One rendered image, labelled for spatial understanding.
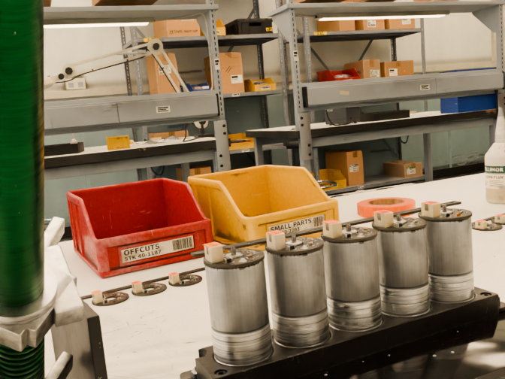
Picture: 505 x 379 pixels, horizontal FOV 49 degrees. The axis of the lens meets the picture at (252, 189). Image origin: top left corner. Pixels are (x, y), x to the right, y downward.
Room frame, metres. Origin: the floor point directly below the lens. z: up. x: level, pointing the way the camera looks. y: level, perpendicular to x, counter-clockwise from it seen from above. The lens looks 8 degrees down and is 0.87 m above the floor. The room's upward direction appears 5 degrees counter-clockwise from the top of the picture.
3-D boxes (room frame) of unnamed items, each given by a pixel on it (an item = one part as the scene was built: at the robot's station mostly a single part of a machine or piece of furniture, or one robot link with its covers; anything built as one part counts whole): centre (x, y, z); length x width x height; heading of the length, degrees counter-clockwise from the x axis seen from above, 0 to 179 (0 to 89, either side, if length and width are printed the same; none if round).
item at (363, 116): (3.15, -0.78, 0.77); 0.24 x 0.16 x 0.04; 111
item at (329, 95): (3.00, -0.90, 0.90); 1.30 x 0.06 x 0.12; 112
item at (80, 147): (2.54, 0.89, 0.77); 0.24 x 0.16 x 0.04; 97
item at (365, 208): (0.57, -0.14, 0.76); 0.06 x 0.06 x 0.01
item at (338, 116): (3.02, -0.52, 0.80); 0.15 x 0.12 x 0.10; 41
